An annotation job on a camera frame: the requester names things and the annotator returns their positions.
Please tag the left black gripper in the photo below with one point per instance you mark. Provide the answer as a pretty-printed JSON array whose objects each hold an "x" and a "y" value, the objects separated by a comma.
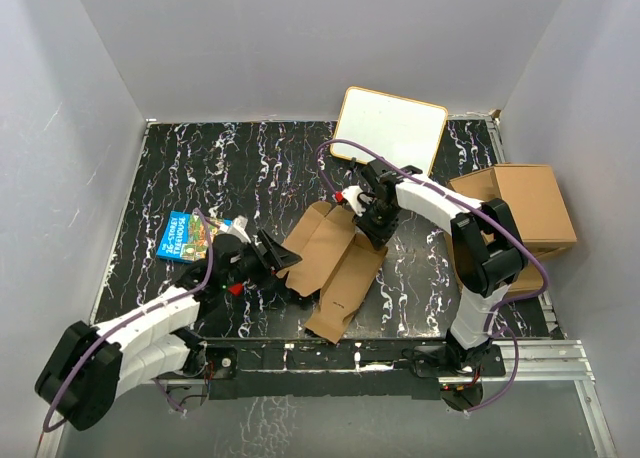
[{"x": 274, "y": 258}]

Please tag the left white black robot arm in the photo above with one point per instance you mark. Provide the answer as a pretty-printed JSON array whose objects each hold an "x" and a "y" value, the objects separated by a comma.
[{"x": 93, "y": 365}]

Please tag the aluminium frame rail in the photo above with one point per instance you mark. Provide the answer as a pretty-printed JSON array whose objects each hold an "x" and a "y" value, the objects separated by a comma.
[{"x": 535, "y": 360}]

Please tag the whiteboard with wooden frame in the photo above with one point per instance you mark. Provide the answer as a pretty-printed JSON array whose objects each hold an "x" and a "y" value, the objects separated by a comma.
[{"x": 402, "y": 130}]

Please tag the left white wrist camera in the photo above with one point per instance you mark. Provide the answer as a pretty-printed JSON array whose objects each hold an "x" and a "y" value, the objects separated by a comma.
[{"x": 237, "y": 228}]

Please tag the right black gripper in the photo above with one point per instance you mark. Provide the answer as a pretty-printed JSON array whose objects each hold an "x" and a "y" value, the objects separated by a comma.
[{"x": 378, "y": 236}]

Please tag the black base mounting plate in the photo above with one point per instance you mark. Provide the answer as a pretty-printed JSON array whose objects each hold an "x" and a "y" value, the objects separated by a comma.
[{"x": 234, "y": 368}]

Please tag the flat brown cardboard box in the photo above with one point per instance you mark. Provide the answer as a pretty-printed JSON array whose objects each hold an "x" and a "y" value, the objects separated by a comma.
[{"x": 479, "y": 185}]

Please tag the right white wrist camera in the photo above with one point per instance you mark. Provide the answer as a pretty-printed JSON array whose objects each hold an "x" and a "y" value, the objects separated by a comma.
[{"x": 355, "y": 198}]

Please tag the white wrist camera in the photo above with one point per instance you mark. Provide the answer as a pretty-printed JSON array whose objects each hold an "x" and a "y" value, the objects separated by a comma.
[
  {"x": 355, "y": 198},
  {"x": 237, "y": 228}
]

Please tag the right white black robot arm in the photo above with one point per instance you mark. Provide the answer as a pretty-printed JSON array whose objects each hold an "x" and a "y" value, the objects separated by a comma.
[{"x": 485, "y": 248}]

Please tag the blue treehouse book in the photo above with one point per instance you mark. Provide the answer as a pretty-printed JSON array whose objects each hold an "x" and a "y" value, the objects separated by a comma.
[{"x": 184, "y": 238}]

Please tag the small red block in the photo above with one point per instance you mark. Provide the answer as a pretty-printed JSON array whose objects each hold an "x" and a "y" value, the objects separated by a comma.
[{"x": 236, "y": 289}]

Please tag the closed brown cardboard box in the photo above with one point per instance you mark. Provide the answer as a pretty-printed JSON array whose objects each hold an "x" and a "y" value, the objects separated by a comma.
[{"x": 537, "y": 205}]

